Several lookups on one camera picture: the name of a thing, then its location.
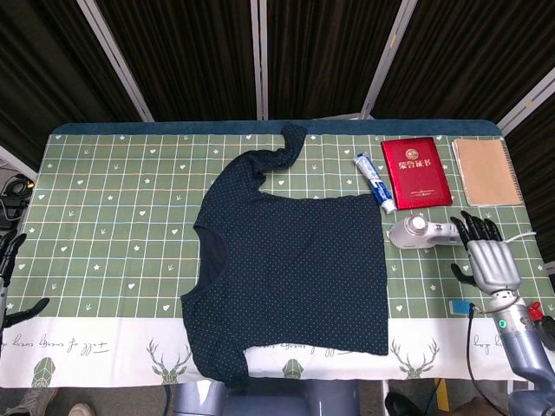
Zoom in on white blue toothpaste tube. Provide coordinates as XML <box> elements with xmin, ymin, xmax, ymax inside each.
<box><xmin>352</xmin><ymin>152</ymin><xmax>398</xmax><ymax>214</ymax></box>

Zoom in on white handheld garment steamer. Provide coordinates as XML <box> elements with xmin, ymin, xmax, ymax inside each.
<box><xmin>387</xmin><ymin>214</ymin><xmax>461</xmax><ymax>251</ymax></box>

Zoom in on blue table pad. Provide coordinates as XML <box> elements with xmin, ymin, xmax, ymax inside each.
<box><xmin>50</xmin><ymin>120</ymin><xmax>504</xmax><ymax>138</ymax></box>

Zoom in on black shoe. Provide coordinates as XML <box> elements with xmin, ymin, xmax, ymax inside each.
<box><xmin>384</xmin><ymin>391</ymin><xmax>420</xmax><ymax>416</ymax></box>

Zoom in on black devices with cables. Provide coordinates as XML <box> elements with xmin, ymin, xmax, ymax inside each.
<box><xmin>0</xmin><ymin>171</ymin><xmax>34</xmax><ymax>231</ymax></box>

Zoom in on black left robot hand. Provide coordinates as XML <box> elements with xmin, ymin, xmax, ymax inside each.
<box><xmin>0</xmin><ymin>232</ymin><xmax>51</xmax><ymax>330</ymax></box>

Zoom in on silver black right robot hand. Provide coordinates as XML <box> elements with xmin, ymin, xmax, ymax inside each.
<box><xmin>449</xmin><ymin>211</ymin><xmax>521</xmax><ymax>299</ymax></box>

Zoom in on white partition post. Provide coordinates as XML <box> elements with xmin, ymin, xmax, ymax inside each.
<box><xmin>361</xmin><ymin>0</ymin><xmax>421</xmax><ymax>119</ymax></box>
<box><xmin>249</xmin><ymin>0</ymin><xmax>271</xmax><ymax>121</ymax></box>
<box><xmin>81</xmin><ymin>0</ymin><xmax>153</xmax><ymax>123</ymax></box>
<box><xmin>497</xmin><ymin>68</ymin><xmax>555</xmax><ymax>133</ymax></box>

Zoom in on green grid patterned tablecloth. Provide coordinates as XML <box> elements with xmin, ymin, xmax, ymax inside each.
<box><xmin>0</xmin><ymin>132</ymin><xmax>555</xmax><ymax>388</ymax></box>

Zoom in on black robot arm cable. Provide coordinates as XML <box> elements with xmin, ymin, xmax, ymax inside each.
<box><xmin>465</xmin><ymin>302</ymin><xmax>513</xmax><ymax>396</ymax></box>

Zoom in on grey robot torso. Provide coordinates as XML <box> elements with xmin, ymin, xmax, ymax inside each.
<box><xmin>173</xmin><ymin>379</ymin><xmax>361</xmax><ymax>416</ymax></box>

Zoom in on red certificate book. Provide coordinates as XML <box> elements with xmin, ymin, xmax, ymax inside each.
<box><xmin>380</xmin><ymin>136</ymin><xmax>454</xmax><ymax>211</ymax></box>

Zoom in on dark brown pleated panel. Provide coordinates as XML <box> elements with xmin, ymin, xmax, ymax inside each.
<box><xmin>0</xmin><ymin>0</ymin><xmax>145</xmax><ymax>159</ymax></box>
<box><xmin>371</xmin><ymin>0</ymin><xmax>555</xmax><ymax>123</ymax></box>
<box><xmin>504</xmin><ymin>88</ymin><xmax>555</xmax><ymax>261</ymax></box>
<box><xmin>94</xmin><ymin>0</ymin><xmax>262</xmax><ymax>123</ymax></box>
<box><xmin>264</xmin><ymin>0</ymin><xmax>408</xmax><ymax>120</ymax></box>

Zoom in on navy polka dot shirt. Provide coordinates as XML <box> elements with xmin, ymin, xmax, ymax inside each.
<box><xmin>180</xmin><ymin>123</ymin><xmax>390</xmax><ymax>390</ymax></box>

